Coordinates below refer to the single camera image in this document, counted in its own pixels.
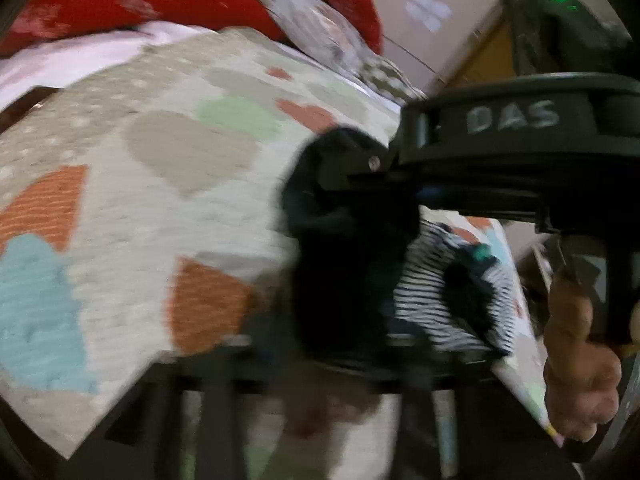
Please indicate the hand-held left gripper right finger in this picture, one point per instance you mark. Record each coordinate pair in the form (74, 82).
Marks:
(430, 377)

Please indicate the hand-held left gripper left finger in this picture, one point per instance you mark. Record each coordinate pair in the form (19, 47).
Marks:
(210, 375)

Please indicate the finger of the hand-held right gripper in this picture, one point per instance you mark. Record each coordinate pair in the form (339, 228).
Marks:
(360, 165)

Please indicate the black pants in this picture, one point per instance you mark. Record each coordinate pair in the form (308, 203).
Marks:
(350, 260)

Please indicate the person's right hand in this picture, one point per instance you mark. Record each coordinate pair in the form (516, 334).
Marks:
(580, 375)

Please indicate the black white striped shirt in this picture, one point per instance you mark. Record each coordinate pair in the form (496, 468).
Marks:
(430, 310)

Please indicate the olive polka dot pillow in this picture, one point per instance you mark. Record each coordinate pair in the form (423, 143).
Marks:
(390, 77)

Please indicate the green printed dark garment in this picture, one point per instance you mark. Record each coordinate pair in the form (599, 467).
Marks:
(484, 254)

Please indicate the wooden door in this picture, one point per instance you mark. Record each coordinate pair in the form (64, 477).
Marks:
(485, 55)

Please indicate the grey floral pillow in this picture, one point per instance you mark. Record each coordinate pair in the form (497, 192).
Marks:
(310, 30)

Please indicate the white wardrobe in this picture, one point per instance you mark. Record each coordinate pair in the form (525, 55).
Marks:
(430, 5)

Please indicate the heart patterned blanket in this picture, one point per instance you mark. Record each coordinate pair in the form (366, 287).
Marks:
(150, 185)

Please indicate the white bed sheet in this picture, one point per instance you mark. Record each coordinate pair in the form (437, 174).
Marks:
(75, 55)

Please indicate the dark wooden bed frame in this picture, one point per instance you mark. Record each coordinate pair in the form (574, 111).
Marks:
(25, 110)

